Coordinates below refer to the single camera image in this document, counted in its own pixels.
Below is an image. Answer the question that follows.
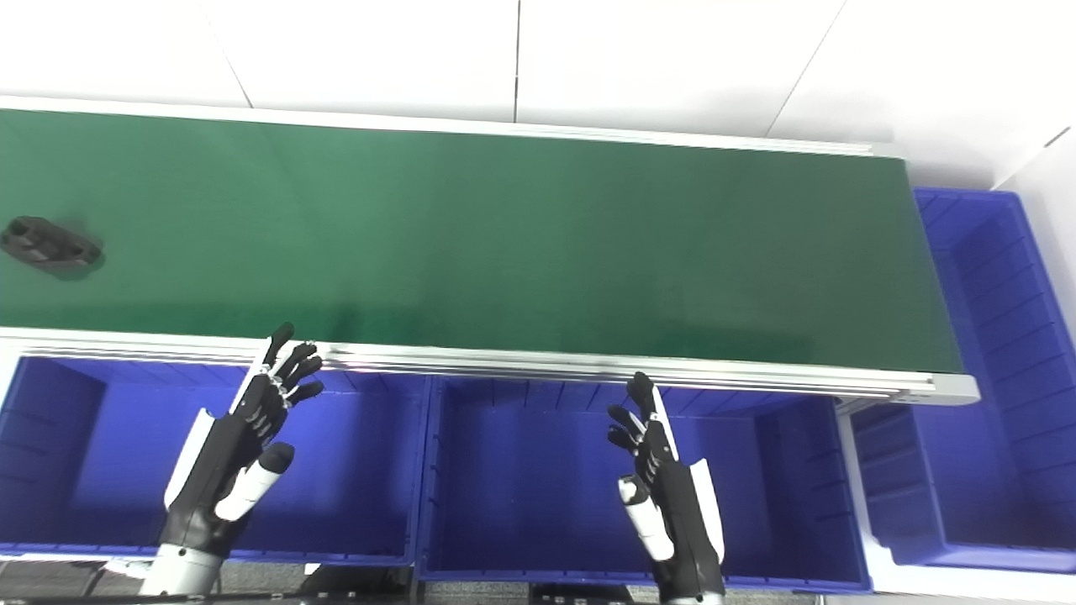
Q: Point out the green conveyor belt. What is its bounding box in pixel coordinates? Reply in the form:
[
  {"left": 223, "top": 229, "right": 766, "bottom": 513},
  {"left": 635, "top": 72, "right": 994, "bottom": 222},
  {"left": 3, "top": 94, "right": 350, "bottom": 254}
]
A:
[{"left": 0, "top": 95, "right": 981, "bottom": 407}]

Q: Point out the black flanged mechanical part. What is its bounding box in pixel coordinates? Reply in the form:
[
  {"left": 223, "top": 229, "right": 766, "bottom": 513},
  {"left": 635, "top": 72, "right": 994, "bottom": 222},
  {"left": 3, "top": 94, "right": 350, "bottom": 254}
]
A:
[{"left": 0, "top": 216, "right": 103, "bottom": 270}]

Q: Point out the blue plastic bin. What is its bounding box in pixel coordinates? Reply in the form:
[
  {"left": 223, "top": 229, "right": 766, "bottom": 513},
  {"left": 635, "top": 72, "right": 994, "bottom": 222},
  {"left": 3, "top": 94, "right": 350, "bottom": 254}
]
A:
[
  {"left": 0, "top": 353, "right": 430, "bottom": 568},
  {"left": 852, "top": 187, "right": 1076, "bottom": 575},
  {"left": 416, "top": 376, "right": 873, "bottom": 594}
]

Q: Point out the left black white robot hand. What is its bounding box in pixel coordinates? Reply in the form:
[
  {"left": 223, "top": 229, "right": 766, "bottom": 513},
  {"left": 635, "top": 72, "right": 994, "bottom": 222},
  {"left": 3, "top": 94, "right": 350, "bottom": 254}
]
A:
[{"left": 160, "top": 322, "right": 325, "bottom": 560}]

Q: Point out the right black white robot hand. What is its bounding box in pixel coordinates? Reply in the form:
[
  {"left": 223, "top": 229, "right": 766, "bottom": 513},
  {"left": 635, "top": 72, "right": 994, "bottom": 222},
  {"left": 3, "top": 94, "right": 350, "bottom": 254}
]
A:
[{"left": 607, "top": 371, "right": 726, "bottom": 602}]

